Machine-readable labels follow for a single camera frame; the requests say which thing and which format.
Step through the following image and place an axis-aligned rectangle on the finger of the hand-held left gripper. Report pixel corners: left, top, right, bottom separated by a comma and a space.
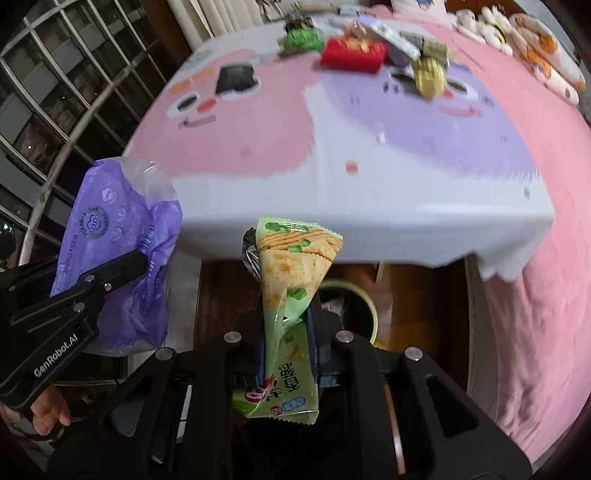
9, 234, 157, 329

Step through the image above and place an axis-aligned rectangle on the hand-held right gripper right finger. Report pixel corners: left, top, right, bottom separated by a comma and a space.
305, 302, 533, 480

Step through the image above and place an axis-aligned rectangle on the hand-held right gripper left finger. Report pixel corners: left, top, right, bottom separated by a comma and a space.
46, 316, 278, 480

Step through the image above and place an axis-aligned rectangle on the purple plastic bag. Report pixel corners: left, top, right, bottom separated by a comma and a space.
50, 157, 184, 357

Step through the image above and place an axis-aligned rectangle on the cream trash bin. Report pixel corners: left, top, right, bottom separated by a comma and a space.
318, 278, 382, 352

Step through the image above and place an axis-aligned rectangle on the green snack packet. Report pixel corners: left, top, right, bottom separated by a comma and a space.
232, 217, 345, 425

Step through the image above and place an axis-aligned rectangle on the person's left hand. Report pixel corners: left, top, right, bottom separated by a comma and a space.
0, 384, 72, 444

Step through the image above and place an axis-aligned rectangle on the metal window grille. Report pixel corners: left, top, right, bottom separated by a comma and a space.
0, 0, 168, 271

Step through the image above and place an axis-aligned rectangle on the pink bed sheet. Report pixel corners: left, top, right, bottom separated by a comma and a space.
443, 14, 591, 468

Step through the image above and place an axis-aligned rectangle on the white curtain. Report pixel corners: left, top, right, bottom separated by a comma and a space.
166, 0, 296, 48

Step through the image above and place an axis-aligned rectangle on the yellow-green snack packet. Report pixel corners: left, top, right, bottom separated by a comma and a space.
413, 57, 450, 99

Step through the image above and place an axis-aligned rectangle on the red snack packet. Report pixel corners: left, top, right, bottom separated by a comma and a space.
320, 38, 389, 74

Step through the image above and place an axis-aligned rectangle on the green crumpled packet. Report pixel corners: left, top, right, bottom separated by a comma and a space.
279, 28, 325, 54

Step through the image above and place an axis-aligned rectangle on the pale purple packet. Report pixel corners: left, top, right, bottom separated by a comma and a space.
387, 44, 417, 66

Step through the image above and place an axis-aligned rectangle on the long white packet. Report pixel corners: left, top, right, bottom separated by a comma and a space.
369, 21, 422, 61

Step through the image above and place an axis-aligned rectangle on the olive grey packet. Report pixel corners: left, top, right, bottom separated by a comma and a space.
401, 30, 450, 64

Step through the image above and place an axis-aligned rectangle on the white pillow with blue print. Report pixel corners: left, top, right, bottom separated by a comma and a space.
392, 0, 448, 16

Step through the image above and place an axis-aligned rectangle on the white plush toy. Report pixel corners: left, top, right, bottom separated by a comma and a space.
454, 6, 516, 57

